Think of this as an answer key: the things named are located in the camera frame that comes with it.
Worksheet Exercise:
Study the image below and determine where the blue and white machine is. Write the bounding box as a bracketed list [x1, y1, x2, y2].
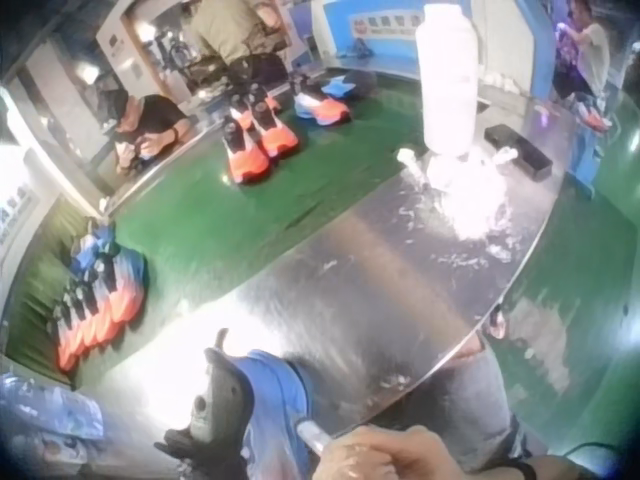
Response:
[308, 0, 566, 101]

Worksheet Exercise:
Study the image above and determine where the tall white plastic bottle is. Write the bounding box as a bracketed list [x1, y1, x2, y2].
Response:
[415, 1, 480, 157]

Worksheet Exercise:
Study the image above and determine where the row of white lumps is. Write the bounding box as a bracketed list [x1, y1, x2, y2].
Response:
[480, 72, 522, 95]

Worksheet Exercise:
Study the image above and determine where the black rectangular box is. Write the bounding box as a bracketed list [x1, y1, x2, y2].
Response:
[483, 124, 554, 181]

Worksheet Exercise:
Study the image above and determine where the heap of white glue residue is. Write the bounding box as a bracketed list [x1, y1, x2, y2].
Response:
[427, 149, 504, 244]

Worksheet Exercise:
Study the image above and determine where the black wrist band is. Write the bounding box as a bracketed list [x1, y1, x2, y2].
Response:
[508, 458, 539, 480]

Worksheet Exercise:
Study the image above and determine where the clear plastic tool handle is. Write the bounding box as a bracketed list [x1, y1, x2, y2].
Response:
[296, 418, 333, 457]

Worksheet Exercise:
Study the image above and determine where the row of blue orange shoes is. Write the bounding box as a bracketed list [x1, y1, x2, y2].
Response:
[53, 218, 152, 372]

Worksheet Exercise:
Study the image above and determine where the person's right hand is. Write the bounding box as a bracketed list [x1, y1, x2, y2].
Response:
[318, 424, 516, 480]

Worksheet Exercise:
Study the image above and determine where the heap of clear plastic bags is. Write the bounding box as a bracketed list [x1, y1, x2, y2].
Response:
[0, 368, 109, 480]

